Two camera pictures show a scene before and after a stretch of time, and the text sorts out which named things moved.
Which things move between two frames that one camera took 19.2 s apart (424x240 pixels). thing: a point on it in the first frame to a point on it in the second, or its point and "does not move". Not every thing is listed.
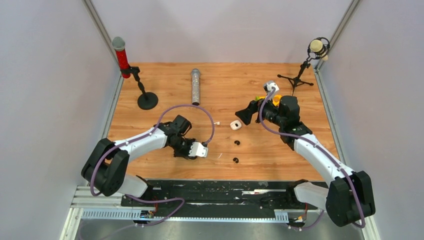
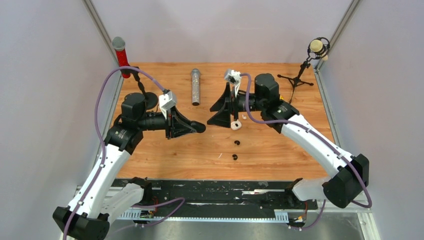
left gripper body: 182,147 to 168,124
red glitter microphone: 118,44 does not move
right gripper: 245,115 to 222,118
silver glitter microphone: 195,87 does not move
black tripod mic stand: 317,48 does not move
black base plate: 220,196 does not move
